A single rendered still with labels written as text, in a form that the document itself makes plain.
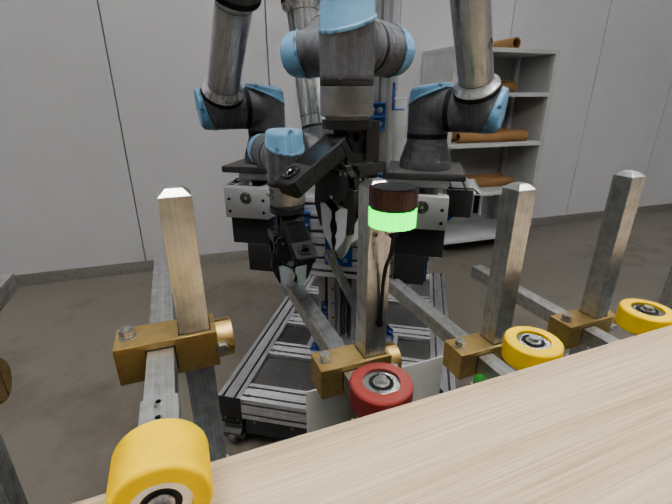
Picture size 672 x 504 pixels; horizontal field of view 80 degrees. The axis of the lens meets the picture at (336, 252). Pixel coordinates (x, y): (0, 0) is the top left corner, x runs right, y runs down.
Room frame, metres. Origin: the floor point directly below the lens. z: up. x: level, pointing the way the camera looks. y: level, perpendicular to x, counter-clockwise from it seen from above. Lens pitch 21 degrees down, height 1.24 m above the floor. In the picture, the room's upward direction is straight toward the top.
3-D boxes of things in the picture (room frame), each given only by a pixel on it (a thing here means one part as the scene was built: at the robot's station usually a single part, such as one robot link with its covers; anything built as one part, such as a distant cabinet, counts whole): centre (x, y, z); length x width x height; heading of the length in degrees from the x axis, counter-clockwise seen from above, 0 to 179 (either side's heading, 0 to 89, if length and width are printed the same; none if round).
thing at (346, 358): (0.52, -0.03, 0.84); 0.14 x 0.06 x 0.05; 111
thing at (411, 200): (0.49, -0.07, 1.12); 0.06 x 0.06 x 0.02
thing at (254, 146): (0.92, 0.13, 1.12); 0.11 x 0.11 x 0.08; 28
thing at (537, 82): (3.39, -1.17, 0.77); 0.90 x 0.45 x 1.55; 108
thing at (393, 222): (0.49, -0.07, 1.10); 0.06 x 0.06 x 0.02
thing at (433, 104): (1.22, -0.27, 1.20); 0.13 x 0.12 x 0.14; 56
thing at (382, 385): (0.41, -0.06, 0.85); 0.08 x 0.08 x 0.11
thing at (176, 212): (0.44, 0.18, 0.91); 0.04 x 0.04 x 0.48; 21
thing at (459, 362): (0.61, -0.27, 0.81); 0.14 x 0.06 x 0.05; 111
